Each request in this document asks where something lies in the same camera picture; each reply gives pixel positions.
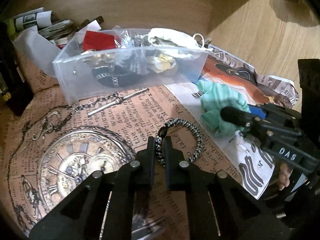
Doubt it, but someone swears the green knitted pouch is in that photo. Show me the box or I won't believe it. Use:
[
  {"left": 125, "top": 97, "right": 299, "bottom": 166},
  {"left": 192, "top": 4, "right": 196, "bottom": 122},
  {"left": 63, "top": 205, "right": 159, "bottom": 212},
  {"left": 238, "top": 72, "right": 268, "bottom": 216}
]
[{"left": 196, "top": 80, "right": 250, "bottom": 138}]

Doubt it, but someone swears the black white braided bracelet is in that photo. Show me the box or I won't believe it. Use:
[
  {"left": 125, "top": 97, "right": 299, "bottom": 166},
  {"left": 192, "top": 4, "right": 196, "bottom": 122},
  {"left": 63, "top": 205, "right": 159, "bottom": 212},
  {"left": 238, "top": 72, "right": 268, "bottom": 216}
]
[{"left": 154, "top": 118, "right": 203, "bottom": 168}]

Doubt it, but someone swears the white drawstring pouch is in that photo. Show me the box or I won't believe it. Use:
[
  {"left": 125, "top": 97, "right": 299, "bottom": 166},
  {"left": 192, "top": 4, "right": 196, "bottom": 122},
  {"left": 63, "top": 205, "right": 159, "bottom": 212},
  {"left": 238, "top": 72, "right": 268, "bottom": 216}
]
[{"left": 147, "top": 28, "right": 213, "bottom": 53}]

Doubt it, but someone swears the black pouch with silver trim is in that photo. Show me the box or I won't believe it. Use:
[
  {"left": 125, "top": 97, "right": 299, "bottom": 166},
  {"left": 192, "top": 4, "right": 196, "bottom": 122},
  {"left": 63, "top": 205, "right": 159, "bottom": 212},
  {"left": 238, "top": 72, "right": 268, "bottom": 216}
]
[{"left": 92, "top": 65, "right": 142, "bottom": 88}]

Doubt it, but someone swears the red and gold pouch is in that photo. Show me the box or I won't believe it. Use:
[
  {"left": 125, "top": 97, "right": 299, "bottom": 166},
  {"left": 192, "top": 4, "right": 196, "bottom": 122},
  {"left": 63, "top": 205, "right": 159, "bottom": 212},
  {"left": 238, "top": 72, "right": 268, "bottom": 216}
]
[{"left": 82, "top": 31, "right": 120, "bottom": 52}]

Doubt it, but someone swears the yellow soft pouch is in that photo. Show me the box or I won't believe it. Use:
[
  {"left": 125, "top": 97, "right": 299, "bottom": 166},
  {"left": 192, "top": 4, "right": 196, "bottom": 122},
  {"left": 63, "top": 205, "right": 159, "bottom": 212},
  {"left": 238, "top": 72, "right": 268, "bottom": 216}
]
[{"left": 150, "top": 54, "right": 177, "bottom": 74}]

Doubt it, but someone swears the grey knitted pouch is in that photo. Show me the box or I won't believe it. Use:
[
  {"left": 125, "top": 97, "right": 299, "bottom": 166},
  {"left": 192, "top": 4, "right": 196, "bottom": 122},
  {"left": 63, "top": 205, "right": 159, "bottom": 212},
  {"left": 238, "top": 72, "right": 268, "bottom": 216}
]
[{"left": 118, "top": 35, "right": 150, "bottom": 76}]

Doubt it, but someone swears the person's hand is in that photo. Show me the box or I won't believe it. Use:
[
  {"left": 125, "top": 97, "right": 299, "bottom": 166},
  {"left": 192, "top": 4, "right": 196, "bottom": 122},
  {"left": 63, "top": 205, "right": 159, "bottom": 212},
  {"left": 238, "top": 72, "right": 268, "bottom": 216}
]
[{"left": 277, "top": 163, "right": 292, "bottom": 191}]

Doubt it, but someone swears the clear plastic storage box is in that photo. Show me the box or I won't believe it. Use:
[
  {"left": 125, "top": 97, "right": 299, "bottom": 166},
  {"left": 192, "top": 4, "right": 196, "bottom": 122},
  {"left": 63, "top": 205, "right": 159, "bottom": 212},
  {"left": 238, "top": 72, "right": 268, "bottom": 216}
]
[{"left": 53, "top": 26, "right": 212, "bottom": 104}]

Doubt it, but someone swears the dark wine bottle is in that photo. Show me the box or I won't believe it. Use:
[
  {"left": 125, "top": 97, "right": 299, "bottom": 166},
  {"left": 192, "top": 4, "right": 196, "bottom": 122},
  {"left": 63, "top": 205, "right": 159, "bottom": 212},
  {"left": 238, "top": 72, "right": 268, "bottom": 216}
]
[{"left": 1, "top": 22, "right": 34, "bottom": 116}]

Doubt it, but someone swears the small white cardboard box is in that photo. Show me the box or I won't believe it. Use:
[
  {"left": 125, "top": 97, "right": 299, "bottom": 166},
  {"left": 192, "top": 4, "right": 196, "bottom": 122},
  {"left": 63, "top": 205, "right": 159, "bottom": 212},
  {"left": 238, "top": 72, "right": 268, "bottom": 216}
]
[{"left": 76, "top": 16, "right": 104, "bottom": 43}]

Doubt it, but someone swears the stack of newspapers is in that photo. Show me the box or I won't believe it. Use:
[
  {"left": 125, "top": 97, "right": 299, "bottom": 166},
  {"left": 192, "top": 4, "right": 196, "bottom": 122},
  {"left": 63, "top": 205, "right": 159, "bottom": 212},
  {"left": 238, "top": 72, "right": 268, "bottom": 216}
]
[{"left": 4, "top": 7, "right": 76, "bottom": 47}]

